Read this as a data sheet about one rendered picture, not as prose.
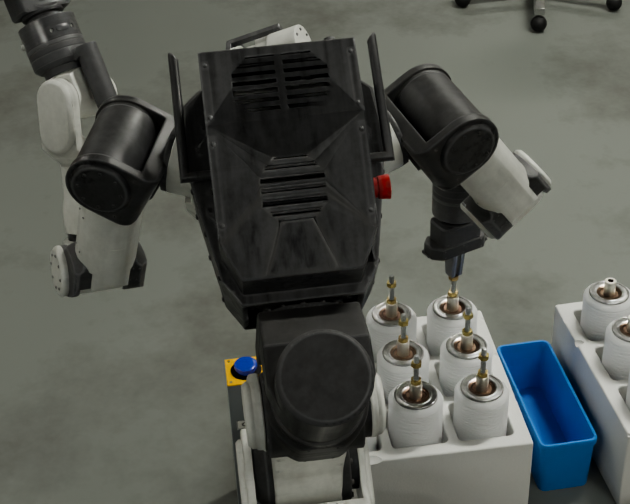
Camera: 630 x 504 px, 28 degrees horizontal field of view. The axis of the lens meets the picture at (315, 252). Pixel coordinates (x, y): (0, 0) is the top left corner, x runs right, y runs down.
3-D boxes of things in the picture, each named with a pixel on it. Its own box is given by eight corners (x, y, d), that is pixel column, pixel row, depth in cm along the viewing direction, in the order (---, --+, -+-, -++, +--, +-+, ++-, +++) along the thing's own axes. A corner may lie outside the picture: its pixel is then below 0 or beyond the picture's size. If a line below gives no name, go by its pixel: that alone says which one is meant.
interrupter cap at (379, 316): (409, 329, 235) (409, 326, 235) (369, 326, 236) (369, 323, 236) (412, 305, 241) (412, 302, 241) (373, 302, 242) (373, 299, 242)
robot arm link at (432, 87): (515, 154, 175) (473, 103, 165) (466, 196, 176) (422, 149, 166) (474, 108, 183) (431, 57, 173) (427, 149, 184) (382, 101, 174)
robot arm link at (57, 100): (70, 73, 193) (78, 160, 196) (32, 79, 185) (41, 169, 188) (104, 73, 190) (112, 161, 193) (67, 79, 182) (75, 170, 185)
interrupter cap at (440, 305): (477, 318, 237) (477, 315, 237) (438, 323, 236) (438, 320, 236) (466, 295, 243) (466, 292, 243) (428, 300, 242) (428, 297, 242)
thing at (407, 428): (401, 495, 224) (402, 420, 214) (379, 461, 232) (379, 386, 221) (449, 480, 227) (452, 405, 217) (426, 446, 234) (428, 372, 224)
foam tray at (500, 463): (527, 515, 229) (534, 442, 219) (315, 541, 225) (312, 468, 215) (477, 378, 261) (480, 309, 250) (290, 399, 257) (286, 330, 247)
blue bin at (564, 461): (593, 487, 234) (599, 439, 227) (536, 495, 233) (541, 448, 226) (543, 384, 259) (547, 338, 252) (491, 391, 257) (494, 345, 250)
